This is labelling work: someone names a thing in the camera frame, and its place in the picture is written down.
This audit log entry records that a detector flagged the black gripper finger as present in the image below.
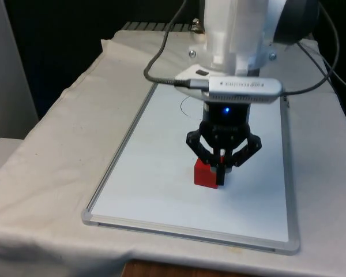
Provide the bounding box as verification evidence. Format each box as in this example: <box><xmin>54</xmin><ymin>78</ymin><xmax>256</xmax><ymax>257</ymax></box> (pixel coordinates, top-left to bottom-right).
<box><xmin>185</xmin><ymin>129</ymin><xmax>226</xmax><ymax>186</ymax></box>
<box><xmin>222</xmin><ymin>133</ymin><xmax>263</xmax><ymax>174</ymax></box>

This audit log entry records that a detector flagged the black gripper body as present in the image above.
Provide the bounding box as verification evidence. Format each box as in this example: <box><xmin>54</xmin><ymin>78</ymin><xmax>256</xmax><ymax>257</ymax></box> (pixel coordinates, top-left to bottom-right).
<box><xmin>200</xmin><ymin>100</ymin><xmax>253</xmax><ymax>150</ymax></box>

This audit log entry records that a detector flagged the red cube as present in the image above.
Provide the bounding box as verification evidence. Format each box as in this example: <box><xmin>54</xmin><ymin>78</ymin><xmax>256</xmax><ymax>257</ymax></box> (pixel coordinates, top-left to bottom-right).
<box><xmin>193</xmin><ymin>159</ymin><xmax>220</xmax><ymax>190</ymax></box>

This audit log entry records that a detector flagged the flat whiteboard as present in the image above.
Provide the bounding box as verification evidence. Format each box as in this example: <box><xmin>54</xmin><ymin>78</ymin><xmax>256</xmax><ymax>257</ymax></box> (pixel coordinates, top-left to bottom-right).
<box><xmin>81</xmin><ymin>81</ymin><xmax>301</xmax><ymax>256</ymax></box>

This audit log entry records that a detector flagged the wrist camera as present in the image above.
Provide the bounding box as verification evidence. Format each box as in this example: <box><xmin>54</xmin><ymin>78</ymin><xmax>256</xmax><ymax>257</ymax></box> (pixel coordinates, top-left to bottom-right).
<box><xmin>206</xmin><ymin>76</ymin><xmax>284</xmax><ymax>105</ymax></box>

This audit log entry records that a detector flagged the black cable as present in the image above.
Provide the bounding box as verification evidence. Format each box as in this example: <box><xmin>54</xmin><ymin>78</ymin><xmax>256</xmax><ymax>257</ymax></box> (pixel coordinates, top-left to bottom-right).
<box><xmin>281</xmin><ymin>2</ymin><xmax>342</xmax><ymax>96</ymax></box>
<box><xmin>142</xmin><ymin>0</ymin><xmax>211</xmax><ymax>89</ymax></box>
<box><xmin>296</xmin><ymin>42</ymin><xmax>346</xmax><ymax>92</ymax></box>

